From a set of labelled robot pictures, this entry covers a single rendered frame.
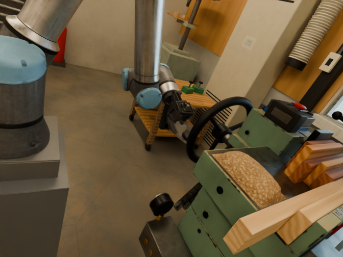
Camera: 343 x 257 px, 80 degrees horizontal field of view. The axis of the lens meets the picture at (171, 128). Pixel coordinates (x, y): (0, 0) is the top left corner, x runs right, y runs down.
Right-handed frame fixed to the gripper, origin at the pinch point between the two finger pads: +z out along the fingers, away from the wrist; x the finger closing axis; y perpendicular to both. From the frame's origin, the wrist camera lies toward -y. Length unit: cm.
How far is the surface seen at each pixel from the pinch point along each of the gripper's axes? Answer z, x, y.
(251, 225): 31, -29, 35
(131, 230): 16, 2, -71
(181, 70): -144, 110, -71
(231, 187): 25.0, -20.6, 27.5
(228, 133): 4.9, 7.5, 13.3
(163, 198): 19.0, -18.8, 3.7
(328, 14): -69, 124, 56
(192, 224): 27.2, -14.1, 5.8
